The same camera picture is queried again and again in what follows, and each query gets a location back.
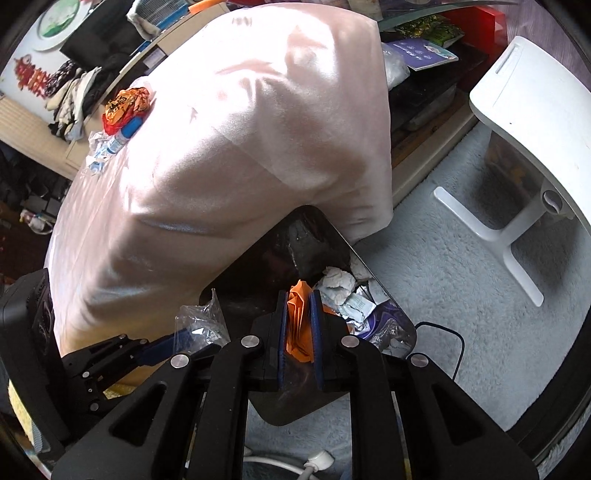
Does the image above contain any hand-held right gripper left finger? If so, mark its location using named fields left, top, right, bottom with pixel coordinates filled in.
left=51, top=290, right=291, bottom=480

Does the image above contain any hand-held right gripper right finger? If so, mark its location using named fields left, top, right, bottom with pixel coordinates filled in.
left=309, top=290, right=541, bottom=480

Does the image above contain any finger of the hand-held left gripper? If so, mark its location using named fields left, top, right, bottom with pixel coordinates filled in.
left=62, top=329, right=222, bottom=372
left=74, top=364, right=160, bottom=416

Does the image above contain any small orange wrapper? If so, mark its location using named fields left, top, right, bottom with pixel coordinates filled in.
left=285, top=279, right=317, bottom=365

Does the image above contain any clear plastic wrapper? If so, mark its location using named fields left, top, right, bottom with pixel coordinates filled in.
left=174, top=288, right=232, bottom=352

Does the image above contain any white tissue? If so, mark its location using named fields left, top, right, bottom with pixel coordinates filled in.
left=318, top=267, right=356, bottom=305

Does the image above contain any black trash bin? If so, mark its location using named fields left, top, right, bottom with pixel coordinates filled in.
left=198, top=205, right=419, bottom=428

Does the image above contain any grey carpet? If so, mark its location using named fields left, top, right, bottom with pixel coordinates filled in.
left=245, top=122, right=591, bottom=480

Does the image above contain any pink satin blanket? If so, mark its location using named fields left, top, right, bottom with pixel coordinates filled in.
left=46, top=7, right=395, bottom=370

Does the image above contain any orange red crumpled wrapper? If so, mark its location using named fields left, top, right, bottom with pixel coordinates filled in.
left=102, top=87, right=153, bottom=137

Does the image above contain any pile of clothes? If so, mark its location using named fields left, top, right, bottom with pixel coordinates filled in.
left=46, top=58, right=125, bottom=141

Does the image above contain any glass coffee table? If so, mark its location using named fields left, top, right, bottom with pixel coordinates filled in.
left=360, top=0, right=518, bottom=213

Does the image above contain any white plastic bag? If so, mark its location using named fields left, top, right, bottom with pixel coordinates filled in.
left=383, top=44, right=411, bottom=90

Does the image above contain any blue booklet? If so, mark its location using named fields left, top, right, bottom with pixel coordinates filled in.
left=381, top=38, right=460, bottom=72

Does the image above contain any black television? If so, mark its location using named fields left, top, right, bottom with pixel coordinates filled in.
left=60, top=0, right=134, bottom=58

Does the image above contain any white stool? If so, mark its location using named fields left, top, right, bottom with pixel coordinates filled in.
left=434, top=36, right=591, bottom=308

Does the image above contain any grey towel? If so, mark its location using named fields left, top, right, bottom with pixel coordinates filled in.
left=127, top=0, right=162, bottom=40

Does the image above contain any blue white bird cage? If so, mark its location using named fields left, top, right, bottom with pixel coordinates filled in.
left=129, top=0, right=195, bottom=28

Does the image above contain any white power cable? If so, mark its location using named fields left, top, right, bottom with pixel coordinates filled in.
left=245, top=450, right=335, bottom=480

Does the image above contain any black cable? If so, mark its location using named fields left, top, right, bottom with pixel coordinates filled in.
left=413, top=320, right=465, bottom=384

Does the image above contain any red paper wall decoration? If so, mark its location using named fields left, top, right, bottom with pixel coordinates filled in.
left=14, top=54, right=58, bottom=97

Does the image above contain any round wall picture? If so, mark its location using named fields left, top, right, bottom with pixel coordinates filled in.
left=32, top=0, right=93, bottom=51

